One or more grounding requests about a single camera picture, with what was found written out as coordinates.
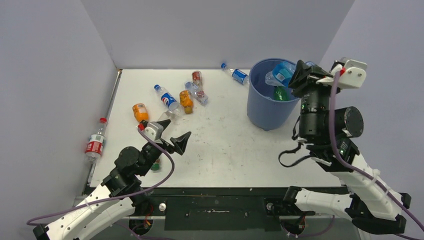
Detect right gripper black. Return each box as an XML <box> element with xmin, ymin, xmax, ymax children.
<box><xmin>286</xmin><ymin>60</ymin><xmax>338</xmax><ymax>138</ymax></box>

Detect crushed clear bottle blue cap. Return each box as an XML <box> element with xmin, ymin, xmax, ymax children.
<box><xmin>184</xmin><ymin>81</ymin><xmax>208</xmax><ymax>106</ymax></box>

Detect red cap red label bottle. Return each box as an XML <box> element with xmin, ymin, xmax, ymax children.
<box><xmin>84</xmin><ymin>117</ymin><xmax>108</xmax><ymax>163</ymax></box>

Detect crushed blue label bottle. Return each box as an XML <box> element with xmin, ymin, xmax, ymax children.
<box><xmin>264</xmin><ymin>60</ymin><xmax>296</xmax><ymax>88</ymax></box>

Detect pepsi bottle blue label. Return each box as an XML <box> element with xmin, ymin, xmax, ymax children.
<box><xmin>154</xmin><ymin>84</ymin><xmax>184</xmax><ymax>116</ymax></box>

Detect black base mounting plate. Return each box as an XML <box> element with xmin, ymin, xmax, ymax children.
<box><xmin>112</xmin><ymin>187</ymin><xmax>349</xmax><ymax>233</ymax></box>

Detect green plastic bottle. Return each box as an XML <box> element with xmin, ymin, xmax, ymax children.
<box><xmin>273</xmin><ymin>86</ymin><xmax>291</xmax><ymax>102</ymax></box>

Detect far blue label bottle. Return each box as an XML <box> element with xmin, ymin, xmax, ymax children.
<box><xmin>220</xmin><ymin>63</ymin><xmax>249</xmax><ymax>85</ymax></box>

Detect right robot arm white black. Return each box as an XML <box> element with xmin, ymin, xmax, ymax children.
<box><xmin>282</xmin><ymin>58</ymin><xmax>411</xmax><ymax>235</ymax></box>

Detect orange juice bottle gold cap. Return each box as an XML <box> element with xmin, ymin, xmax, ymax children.
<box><xmin>179</xmin><ymin>90</ymin><xmax>194</xmax><ymax>115</ymax></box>

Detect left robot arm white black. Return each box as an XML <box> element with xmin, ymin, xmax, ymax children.
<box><xmin>27</xmin><ymin>119</ymin><xmax>192</xmax><ymax>240</ymax></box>

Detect red label small bottle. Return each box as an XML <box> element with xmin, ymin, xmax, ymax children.
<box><xmin>191</xmin><ymin>70</ymin><xmax>203</xmax><ymax>89</ymax></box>

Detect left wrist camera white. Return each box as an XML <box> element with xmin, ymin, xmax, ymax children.
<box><xmin>137</xmin><ymin>122</ymin><xmax>164</xmax><ymax>143</ymax></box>

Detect blue plastic bin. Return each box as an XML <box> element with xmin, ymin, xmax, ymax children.
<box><xmin>247</xmin><ymin>58</ymin><xmax>300</xmax><ymax>131</ymax></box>

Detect green cap tea bottle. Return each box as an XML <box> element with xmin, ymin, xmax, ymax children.
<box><xmin>150</xmin><ymin>158</ymin><xmax>161</xmax><ymax>171</ymax></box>

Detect clear bottle silver cap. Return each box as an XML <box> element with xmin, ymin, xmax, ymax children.
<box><xmin>157</xmin><ymin>110</ymin><xmax>178</xmax><ymax>122</ymax></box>

